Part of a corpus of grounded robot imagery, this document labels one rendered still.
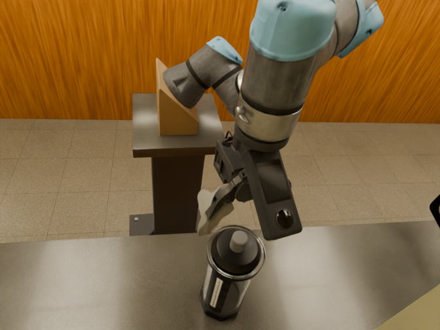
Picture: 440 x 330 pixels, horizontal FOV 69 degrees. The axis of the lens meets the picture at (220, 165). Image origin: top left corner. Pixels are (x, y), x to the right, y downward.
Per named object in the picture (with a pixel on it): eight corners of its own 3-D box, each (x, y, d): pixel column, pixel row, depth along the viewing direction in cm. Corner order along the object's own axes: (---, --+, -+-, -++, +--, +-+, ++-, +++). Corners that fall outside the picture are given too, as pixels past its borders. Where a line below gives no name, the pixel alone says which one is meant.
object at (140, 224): (129, 216, 197) (112, 90, 132) (207, 209, 207) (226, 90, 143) (129, 293, 165) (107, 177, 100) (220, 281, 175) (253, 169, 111)
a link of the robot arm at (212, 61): (194, 57, 112) (225, 31, 107) (217, 90, 113) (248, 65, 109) (184, 56, 100) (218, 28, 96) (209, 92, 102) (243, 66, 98)
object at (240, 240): (220, 286, 56) (226, 268, 51) (202, 241, 61) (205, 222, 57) (267, 270, 59) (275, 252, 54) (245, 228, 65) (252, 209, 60)
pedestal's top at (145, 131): (133, 101, 129) (132, 93, 126) (211, 101, 136) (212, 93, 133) (133, 158, 107) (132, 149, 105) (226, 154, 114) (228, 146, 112)
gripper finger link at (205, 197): (190, 211, 54) (225, 175, 51) (202, 241, 50) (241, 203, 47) (176, 208, 52) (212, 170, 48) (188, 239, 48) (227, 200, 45)
